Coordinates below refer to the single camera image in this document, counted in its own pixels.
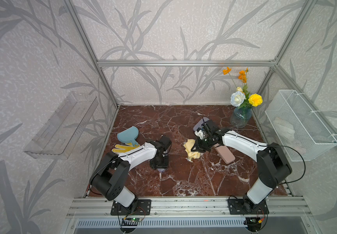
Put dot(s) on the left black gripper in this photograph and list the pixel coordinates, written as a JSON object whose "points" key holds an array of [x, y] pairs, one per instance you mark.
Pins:
{"points": [[165, 165]]}

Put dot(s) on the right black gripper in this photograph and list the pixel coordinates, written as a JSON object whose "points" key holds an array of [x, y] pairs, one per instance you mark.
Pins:
{"points": [[197, 147]]}

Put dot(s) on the pink eyeglass case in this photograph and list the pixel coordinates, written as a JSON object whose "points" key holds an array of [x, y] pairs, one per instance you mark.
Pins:
{"points": [[225, 153]]}

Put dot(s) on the yellow microfiber cloth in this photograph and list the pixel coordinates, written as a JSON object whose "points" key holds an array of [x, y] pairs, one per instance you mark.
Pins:
{"points": [[192, 155]]}

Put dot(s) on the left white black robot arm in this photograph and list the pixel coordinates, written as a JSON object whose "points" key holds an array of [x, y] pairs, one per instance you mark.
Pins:
{"points": [[110, 176]]}

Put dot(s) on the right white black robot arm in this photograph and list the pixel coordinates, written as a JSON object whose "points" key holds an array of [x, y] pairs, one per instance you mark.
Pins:
{"points": [[272, 163]]}

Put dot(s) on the glass flower vase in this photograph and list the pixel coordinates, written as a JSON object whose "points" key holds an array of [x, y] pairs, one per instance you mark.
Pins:
{"points": [[241, 117]]}

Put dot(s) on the yellow white work glove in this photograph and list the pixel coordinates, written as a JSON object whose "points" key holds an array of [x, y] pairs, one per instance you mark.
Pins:
{"points": [[123, 148]]}

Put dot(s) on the artificial flower bouquet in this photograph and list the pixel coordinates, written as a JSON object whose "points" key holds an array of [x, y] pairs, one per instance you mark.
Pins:
{"points": [[243, 98]]}

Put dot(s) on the white items in basket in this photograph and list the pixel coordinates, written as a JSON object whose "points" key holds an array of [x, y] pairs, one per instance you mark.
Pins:
{"points": [[284, 129]]}

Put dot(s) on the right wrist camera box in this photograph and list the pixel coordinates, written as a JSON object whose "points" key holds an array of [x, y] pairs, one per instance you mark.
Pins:
{"points": [[200, 133]]}

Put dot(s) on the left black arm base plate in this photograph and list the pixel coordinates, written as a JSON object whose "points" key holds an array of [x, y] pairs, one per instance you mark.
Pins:
{"points": [[138, 207]]}

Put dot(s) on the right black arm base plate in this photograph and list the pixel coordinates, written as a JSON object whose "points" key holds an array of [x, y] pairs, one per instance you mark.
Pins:
{"points": [[245, 206]]}

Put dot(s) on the white wire mesh basket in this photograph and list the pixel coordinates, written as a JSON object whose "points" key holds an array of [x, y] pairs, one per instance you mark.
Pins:
{"points": [[312, 137]]}

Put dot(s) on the aluminium front rail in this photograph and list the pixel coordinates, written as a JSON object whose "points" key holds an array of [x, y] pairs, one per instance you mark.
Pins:
{"points": [[190, 207]]}

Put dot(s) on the clear acrylic wall shelf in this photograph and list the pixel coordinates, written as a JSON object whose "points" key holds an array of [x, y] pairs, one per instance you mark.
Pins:
{"points": [[60, 134]]}

